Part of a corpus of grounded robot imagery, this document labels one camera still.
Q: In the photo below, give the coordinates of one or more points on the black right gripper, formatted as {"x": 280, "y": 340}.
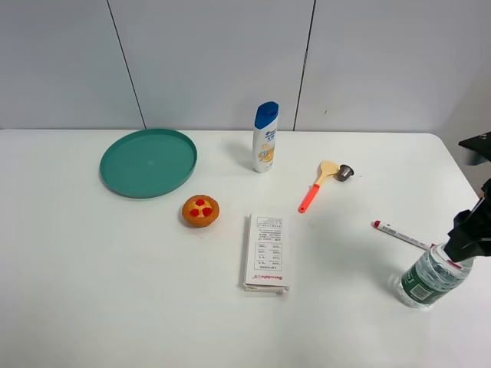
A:
{"x": 470, "y": 236}

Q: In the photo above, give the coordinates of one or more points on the clear water bottle green label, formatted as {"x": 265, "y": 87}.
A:
{"x": 431, "y": 277}

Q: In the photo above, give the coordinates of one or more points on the red white marker pen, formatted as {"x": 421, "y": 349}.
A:
{"x": 401, "y": 235}

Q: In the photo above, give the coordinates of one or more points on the black robot part at edge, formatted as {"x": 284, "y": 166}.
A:
{"x": 477, "y": 148}

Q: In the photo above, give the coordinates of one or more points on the dark coffee capsule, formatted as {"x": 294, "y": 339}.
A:
{"x": 344, "y": 173}

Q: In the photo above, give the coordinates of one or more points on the white printed carton box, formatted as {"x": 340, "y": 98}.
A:
{"x": 267, "y": 265}

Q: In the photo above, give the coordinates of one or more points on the white blue shampoo bottle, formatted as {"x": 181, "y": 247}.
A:
{"x": 264, "y": 134}

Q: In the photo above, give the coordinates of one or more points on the orange fruit tart toy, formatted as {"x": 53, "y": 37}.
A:
{"x": 200, "y": 211}

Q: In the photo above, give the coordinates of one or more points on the teal round plate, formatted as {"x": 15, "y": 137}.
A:
{"x": 148, "y": 163}

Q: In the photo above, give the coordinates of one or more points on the wooden spatula orange handle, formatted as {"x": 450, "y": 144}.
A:
{"x": 326, "y": 169}

